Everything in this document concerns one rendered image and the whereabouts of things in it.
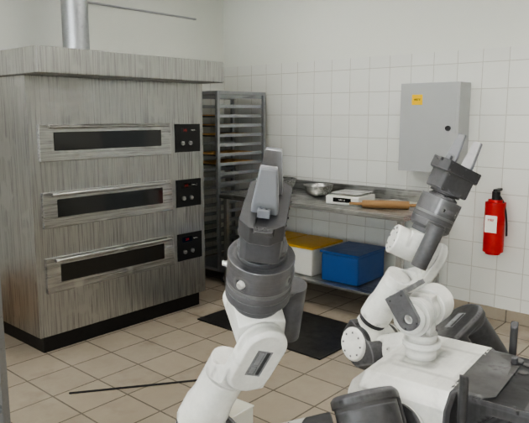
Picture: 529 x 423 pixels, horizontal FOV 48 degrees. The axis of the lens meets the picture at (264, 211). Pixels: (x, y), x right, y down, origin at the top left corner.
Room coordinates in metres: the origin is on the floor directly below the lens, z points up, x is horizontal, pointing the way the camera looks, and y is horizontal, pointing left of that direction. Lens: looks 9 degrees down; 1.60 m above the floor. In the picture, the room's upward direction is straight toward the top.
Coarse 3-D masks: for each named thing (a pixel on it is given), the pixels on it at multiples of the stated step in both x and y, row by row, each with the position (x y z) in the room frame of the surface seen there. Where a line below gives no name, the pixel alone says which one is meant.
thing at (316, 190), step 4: (304, 184) 5.35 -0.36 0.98; (308, 184) 5.40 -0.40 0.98; (312, 184) 5.42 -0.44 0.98; (316, 184) 5.42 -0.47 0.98; (320, 184) 5.42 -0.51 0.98; (324, 184) 5.40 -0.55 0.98; (328, 184) 5.37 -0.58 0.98; (304, 188) 5.29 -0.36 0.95; (308, 188) 5.21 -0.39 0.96; (312, 188) 5.18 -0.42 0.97; (316, 188) 5.17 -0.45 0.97; (320, 188) 5.17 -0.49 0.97; (324, 188) 5.18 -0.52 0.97; (328, 188) 5.20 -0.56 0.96; (332, 188) 5.26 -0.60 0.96; (308, 192) 5.24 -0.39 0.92; (312, 192) 5.20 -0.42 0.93; (316, 192) 5.19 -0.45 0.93; (320, 192) 5.18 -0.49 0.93; (324, 192) 5.20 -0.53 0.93; (328, 192) 5.23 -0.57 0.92; (316, 196) 5.25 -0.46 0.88; (320, 196) 5.25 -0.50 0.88
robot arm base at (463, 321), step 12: (456, 312) 1.15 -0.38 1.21; (468, 312) 1.12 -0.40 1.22; (480, 312) 1.10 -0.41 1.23; (444, 324) 1.13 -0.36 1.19; (456, 324) 1.10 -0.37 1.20; (468, 324) 1.07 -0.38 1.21; (480, 324) 1.08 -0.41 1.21; (444, 336) 1.08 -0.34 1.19; (456, 336) 1.06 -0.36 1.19; (468, 336) 1.06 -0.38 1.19
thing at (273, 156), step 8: (264, 152) 0.72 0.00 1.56; (272, 152) 0.72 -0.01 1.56; (280, 152) 0.72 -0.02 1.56; (264, 160) 0.72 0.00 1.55; (272, 160) 0.72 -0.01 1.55; (280, 160) 0.72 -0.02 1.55; (280, 168) 0.73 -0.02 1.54; (280, 176) 0.73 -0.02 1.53; (280, 184) 0.73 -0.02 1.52; (280, 192) 0.74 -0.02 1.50
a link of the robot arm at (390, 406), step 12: (360, 408) 0.75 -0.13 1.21; (372, 408) 0.75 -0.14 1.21; (384, 408) 0.75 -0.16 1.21; (396, 408) 0.77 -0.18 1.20; (312, 420) 0.79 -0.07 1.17; (324, 420) 0.78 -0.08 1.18; (348, 420) 0.75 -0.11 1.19; (360, 420) 0.74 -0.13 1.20; (372, 420) 0.74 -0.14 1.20; (384, 420) 0.74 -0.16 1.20; (396, 420) 0.75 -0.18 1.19
